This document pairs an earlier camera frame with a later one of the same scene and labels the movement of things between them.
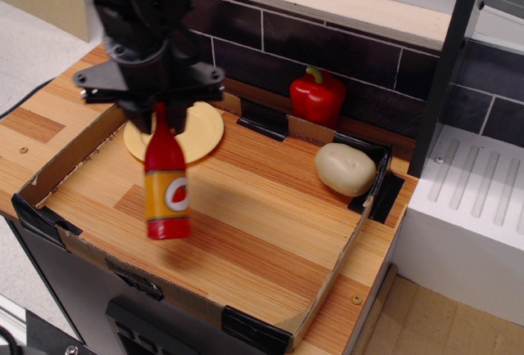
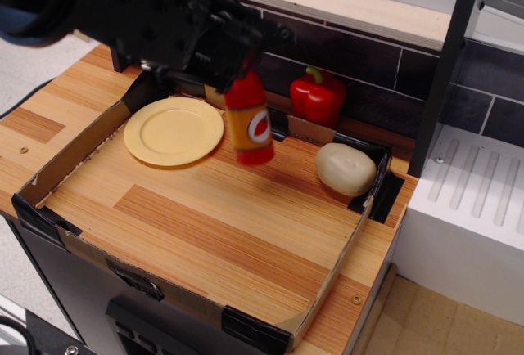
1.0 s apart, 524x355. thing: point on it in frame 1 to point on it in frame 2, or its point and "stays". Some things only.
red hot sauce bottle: x=166 y=182 to x=250 y=121
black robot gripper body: x=149 y=76 to x=228 y=38
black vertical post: x=467 y=9 stays
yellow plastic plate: x=202 y=134 stays
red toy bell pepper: x=318 y=97 stays
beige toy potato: x=345 y=168 stays
